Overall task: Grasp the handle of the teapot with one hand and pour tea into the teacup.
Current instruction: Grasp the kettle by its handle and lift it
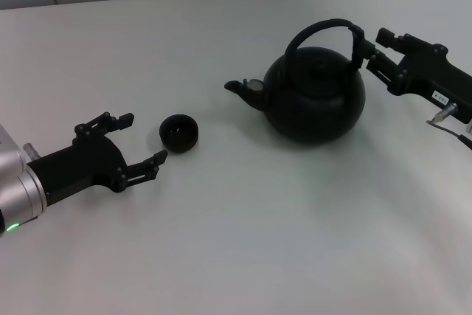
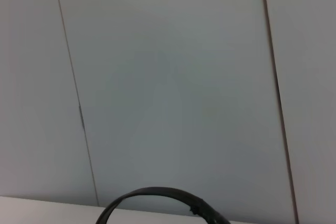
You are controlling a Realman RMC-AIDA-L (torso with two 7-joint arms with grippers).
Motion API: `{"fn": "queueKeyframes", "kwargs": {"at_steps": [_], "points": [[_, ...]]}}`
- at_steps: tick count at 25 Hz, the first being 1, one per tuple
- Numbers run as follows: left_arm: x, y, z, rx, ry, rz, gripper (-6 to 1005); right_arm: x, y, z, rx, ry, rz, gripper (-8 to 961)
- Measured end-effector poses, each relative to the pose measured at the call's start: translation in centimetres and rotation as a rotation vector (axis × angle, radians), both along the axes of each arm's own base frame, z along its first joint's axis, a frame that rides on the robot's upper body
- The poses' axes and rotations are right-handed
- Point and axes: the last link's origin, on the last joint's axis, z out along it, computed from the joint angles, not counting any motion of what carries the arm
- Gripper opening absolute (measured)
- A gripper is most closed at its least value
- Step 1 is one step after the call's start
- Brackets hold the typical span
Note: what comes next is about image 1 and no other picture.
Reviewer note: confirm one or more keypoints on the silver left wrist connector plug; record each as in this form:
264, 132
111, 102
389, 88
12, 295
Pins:
30, 151

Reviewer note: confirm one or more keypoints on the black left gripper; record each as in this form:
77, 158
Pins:
81, 163

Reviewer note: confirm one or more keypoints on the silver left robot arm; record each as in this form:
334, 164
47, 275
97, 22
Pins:
18, 189

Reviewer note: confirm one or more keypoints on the black round teapot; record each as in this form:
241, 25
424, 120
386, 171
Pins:
313, 104

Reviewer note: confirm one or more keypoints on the small black teacup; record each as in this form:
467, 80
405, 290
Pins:
178, 134

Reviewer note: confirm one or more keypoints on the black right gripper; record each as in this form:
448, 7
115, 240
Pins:
431, 71

